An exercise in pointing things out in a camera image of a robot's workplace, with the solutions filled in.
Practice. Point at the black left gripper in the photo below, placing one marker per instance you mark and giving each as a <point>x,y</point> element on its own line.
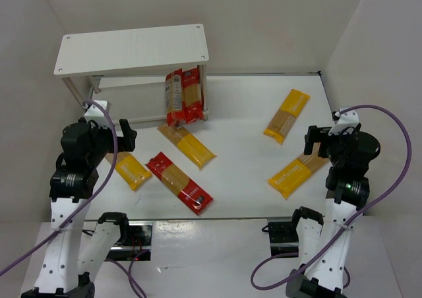
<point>126,136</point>

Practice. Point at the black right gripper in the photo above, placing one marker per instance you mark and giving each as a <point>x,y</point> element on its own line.
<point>310,140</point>

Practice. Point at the red pasta bag label side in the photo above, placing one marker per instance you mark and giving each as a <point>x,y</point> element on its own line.
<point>174,98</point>

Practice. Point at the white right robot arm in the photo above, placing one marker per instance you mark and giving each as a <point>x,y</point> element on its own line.
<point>324,238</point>

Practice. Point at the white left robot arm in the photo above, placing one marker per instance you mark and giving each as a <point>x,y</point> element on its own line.
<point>68,271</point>

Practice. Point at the yellow pasta bag far left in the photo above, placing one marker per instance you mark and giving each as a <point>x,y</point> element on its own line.
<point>131,170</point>

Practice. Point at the yellow pasta bag upper right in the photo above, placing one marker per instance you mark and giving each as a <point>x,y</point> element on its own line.
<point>285,117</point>

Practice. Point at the red pasta bag front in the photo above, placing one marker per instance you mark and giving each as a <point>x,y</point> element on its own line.
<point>181,185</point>

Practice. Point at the yellow Pastatime pasta bag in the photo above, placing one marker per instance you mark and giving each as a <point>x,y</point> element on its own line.
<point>288,180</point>

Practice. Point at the yellow pasta bag centre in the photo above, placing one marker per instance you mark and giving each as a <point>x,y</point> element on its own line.
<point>188,144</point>

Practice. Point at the red pasta bag on shelf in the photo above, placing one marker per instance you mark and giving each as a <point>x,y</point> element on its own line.
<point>192,96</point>

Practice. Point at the white two-tier shelf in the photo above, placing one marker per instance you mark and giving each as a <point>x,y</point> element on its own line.
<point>128,68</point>

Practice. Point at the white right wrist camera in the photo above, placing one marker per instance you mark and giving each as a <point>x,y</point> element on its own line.
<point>344,123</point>

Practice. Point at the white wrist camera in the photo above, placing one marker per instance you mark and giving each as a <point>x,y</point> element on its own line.
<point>344,123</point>
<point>98,112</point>

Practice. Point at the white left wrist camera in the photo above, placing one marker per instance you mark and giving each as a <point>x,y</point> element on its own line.
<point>98,112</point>

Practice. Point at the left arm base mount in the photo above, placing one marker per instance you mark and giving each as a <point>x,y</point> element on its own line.
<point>139,239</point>

